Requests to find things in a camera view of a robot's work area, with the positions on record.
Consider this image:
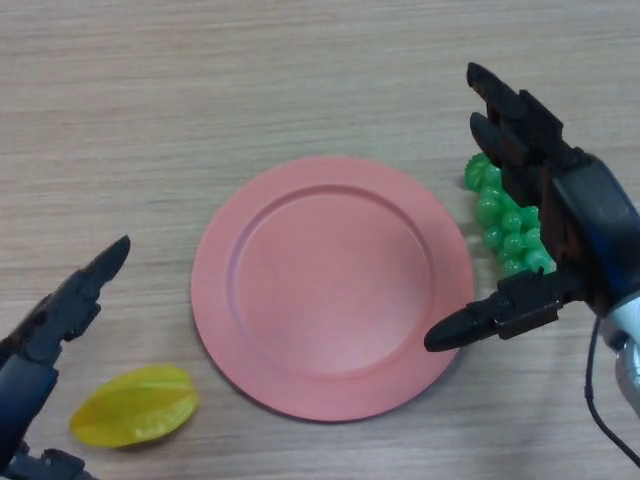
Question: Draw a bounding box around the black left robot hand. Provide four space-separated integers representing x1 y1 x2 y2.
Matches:
0 235 131 480

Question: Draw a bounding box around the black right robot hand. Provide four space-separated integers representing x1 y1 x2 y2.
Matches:
423 62 640 354

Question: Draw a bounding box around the yellow starfruit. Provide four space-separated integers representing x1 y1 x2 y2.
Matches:
68 364 200 450

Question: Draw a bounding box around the pink round plate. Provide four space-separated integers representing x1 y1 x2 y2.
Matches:
190 154 475 424

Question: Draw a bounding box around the green grape bunch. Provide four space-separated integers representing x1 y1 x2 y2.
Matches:
462 152 557 279

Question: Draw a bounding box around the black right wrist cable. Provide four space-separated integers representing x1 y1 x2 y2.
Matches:
583 314 640 464

